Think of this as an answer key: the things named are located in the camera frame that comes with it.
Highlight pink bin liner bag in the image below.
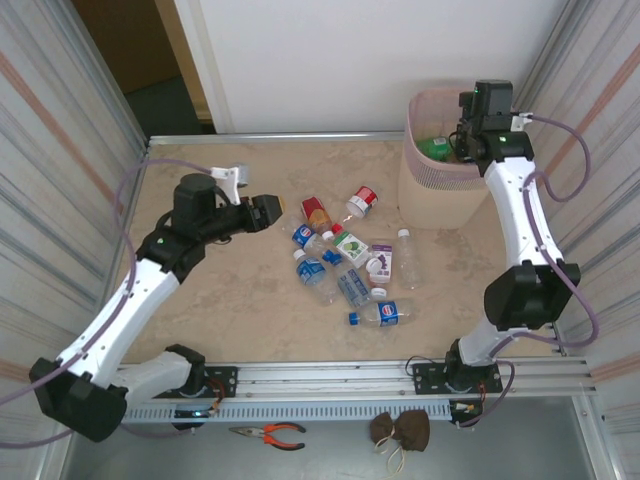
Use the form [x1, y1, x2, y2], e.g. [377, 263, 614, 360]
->
[405, 88, 501, 190]

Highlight red orange label bottle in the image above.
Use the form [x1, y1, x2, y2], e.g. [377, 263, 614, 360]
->
[299, 196, 337, 242]

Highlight blue label white cap bottle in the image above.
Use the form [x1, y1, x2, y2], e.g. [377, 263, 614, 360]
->
[293, 248, 341, 306]

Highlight pink waste basket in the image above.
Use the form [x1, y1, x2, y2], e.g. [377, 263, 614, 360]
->
[397, 88, 501, 231]

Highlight purple grape label bottle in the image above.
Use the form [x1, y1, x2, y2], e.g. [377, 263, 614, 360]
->
[368, 239, 396, 300]

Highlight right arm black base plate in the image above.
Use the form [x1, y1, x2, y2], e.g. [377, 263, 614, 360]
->
[412, 360, 504, 396]

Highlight brown wooden door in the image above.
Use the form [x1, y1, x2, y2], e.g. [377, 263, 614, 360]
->
[72, 0, 182, 96]

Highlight green plastic soda bottle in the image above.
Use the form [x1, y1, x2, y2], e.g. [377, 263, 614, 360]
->
[417, 134, 455, 163]

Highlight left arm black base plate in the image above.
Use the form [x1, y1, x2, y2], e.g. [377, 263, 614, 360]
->
[177, 365, 239, 400]

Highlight red white label bottle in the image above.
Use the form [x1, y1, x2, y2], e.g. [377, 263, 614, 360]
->
[344, 185, 380, 220]

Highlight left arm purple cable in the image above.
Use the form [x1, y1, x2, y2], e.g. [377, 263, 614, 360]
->
[0, 158, 215, 449]

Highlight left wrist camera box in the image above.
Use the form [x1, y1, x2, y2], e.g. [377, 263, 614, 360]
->
[208, 161, 250, 202]

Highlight clear unlabelled white cap bottle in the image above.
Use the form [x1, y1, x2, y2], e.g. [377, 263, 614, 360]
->
[396, 227, 424, 291]

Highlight Pepsi label plastic bottle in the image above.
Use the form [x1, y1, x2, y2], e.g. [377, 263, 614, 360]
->
[284, 217, 335, 262]
[348, 298, 421, 329]

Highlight white door frame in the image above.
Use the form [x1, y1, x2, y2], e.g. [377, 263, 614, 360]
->
[153, 0, 236, 135]

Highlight orange handled pliers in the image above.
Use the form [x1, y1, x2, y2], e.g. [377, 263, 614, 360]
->
[228, 422, 307, 451]

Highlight aluminium table edge rail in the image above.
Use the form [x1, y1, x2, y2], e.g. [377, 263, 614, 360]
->
[147, 130, 409, 147]

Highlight clear pale blue label bottle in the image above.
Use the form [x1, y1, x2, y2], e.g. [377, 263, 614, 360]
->
[327, 252, 375, 309]

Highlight white slotted cable duct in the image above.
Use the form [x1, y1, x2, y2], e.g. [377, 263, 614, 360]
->
[124, 399, 481, 424]

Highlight large brown cloth pouch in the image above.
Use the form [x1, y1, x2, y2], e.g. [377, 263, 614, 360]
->
[387, 410, 431, 474]

